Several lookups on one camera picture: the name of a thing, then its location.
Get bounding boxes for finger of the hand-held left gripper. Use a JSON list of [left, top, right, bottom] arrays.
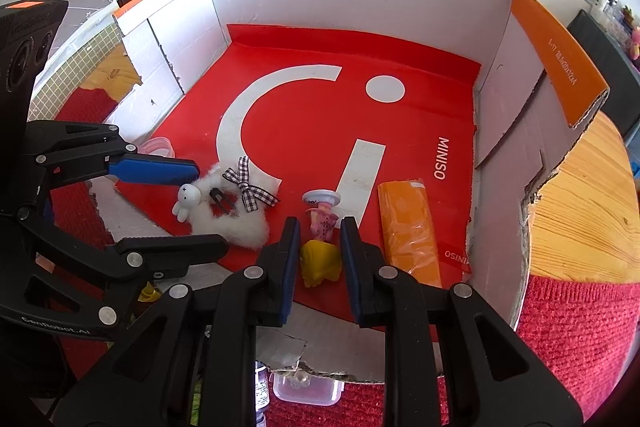
[[20, 207, 229, 328], [27, 121, 202, 188]]

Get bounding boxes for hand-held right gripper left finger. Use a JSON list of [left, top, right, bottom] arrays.
[[52, 217, 302, 427]]

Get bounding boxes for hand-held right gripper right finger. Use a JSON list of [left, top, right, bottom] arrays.
[[341, 216, 583, 427]]

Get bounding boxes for pink and yellow doll figurine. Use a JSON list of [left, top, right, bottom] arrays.
[[299, 189, 346, 289]]

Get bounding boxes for white fluffy rabbit hair clip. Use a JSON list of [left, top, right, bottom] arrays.
[[172, 155, 281, 251]]

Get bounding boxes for small clear plastic box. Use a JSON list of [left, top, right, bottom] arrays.
[[272, 369, 345, 407]]

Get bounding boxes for small blue bottle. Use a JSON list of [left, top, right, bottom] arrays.
[[255, 359, 272, 425]]

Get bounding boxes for clear round petri dish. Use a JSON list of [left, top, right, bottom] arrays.
[[136, 136, 176, 158]]

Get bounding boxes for tiled ledge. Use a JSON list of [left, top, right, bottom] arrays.
[[27, 4, 126, 132]]

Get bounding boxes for orange packet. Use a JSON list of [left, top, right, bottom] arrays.
[[377, 179, 446, 288]]

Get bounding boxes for red bag with white logo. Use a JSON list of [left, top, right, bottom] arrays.
[[112, 24, 483, 323]]

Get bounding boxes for red knitted mat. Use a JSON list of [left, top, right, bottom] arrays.
[[47, 87, 638, 427]]

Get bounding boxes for black chair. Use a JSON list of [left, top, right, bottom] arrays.
[[567, 9, 640, 142]]

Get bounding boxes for colourful small toys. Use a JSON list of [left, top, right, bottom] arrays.
[[620, 4, 640, 62]]

